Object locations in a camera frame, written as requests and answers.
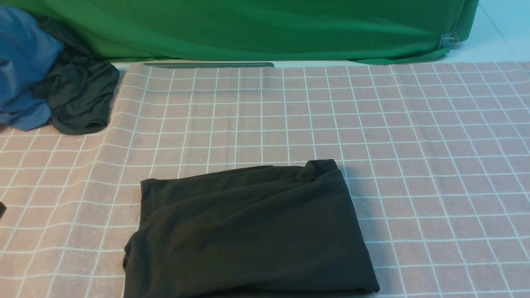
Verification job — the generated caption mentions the green ruler strip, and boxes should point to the green ruler strip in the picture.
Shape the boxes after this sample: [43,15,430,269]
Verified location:
[144,62,275,69]

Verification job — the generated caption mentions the clear binder clip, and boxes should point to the clear binder clip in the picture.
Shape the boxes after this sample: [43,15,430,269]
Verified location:
[438,32,460,48]

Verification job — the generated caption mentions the green backdrop cloth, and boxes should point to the green backdrop cloth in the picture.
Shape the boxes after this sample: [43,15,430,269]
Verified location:
[1,0,479,65]

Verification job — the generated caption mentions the dark crumpled garment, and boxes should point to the dark crumpled garment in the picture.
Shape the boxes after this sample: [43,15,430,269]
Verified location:
[31,16,120,135]

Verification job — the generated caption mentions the dark gray long-sleeved shirt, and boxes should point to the dark gray long-sleeved shirt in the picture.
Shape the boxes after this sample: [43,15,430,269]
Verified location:
[123,160,380,298]

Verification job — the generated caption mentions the blue garment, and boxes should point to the blue garment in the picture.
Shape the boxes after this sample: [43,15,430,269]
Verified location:
[0,5,64,131]

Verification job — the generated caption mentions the pink checkered tablecloth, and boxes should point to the pink checkered tablecloth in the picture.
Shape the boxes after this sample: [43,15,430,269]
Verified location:
[0,62,530,298]

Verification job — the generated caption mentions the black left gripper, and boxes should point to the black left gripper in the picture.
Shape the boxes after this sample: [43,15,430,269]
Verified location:
[0,202,7,218]

